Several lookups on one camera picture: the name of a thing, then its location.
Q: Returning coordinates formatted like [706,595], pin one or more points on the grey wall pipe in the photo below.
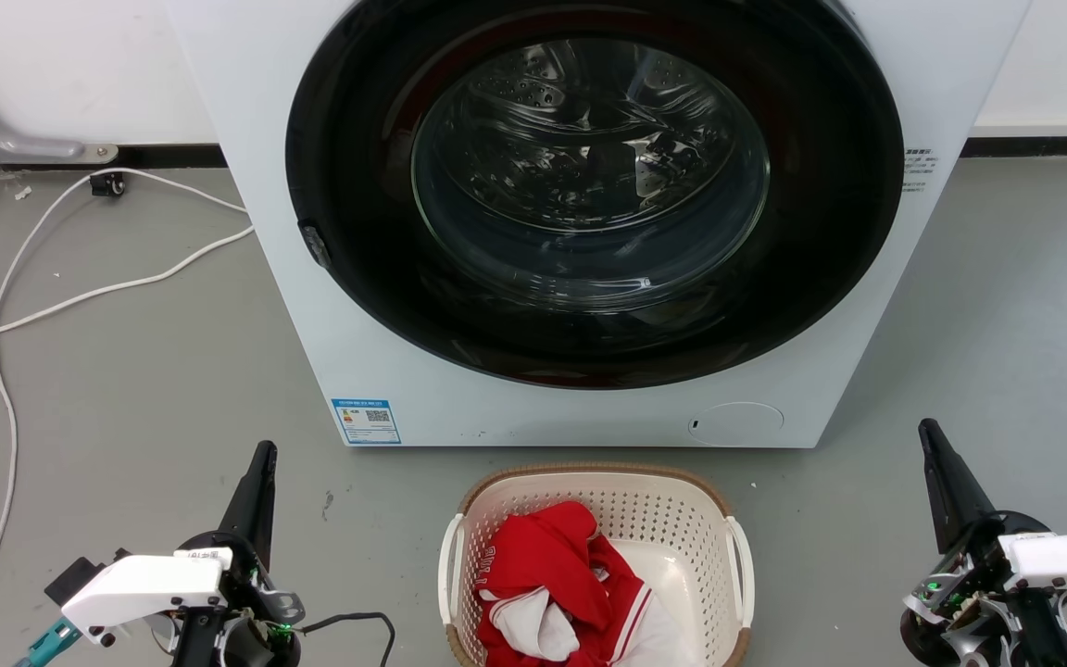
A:
[24,145]

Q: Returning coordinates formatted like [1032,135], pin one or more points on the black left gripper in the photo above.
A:
[251,639]

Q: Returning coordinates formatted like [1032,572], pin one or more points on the cream perforated laundry basket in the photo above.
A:
[672,519]

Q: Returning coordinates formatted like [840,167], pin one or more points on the small black wall plug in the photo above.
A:
[107,184]

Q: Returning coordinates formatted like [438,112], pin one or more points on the small printed text label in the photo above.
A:
[919,169]

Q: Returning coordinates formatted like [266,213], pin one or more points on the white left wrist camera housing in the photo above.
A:
[144,584]

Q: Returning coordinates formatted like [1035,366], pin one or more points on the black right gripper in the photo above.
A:
[969,602]

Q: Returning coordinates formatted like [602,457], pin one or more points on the blue energy label sticker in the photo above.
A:
[365,421]

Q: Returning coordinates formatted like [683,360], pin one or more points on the round white filter cover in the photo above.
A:
[737,424]

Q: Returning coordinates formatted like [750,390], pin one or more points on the white front-load washing machine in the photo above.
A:
[357,371]

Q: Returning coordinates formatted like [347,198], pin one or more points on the red and white garment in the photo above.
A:
[543,565]

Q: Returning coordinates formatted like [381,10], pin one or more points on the black round washer door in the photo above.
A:
[830,232]

